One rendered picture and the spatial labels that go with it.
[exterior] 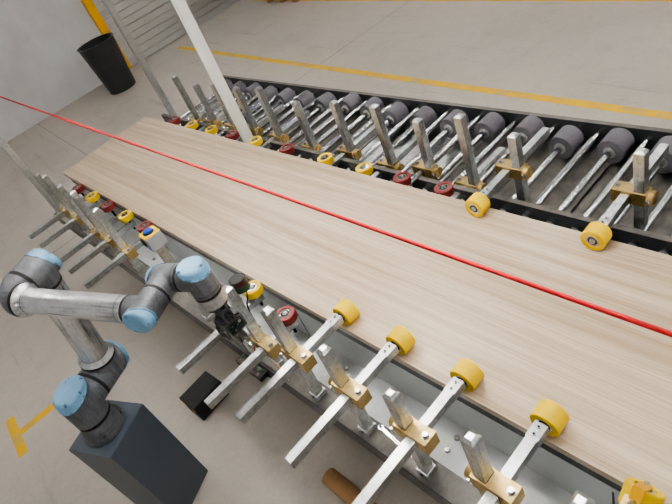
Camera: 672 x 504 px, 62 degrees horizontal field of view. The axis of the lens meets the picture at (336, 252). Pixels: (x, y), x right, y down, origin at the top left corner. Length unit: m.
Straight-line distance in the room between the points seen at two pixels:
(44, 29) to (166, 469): 7.65
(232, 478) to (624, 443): 1.92
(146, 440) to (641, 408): 1.94
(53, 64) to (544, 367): 8.71
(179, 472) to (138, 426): 0.37
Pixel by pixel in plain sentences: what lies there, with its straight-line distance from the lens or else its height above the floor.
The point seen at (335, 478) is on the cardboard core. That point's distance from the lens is 2.63.
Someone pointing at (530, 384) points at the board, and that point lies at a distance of 1.67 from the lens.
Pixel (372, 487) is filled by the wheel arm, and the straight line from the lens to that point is 1.54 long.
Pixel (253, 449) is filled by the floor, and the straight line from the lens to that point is 2.99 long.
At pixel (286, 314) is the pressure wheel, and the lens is 2.10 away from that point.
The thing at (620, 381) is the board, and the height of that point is 0.90.
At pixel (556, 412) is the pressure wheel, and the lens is 1.53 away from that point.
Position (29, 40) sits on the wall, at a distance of 9.52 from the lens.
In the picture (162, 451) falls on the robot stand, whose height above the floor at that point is 0.35.
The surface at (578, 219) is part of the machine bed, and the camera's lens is 2.20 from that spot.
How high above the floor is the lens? 2.28
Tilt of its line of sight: 38 degrees down
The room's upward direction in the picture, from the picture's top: 25 degrees counter-clockwise
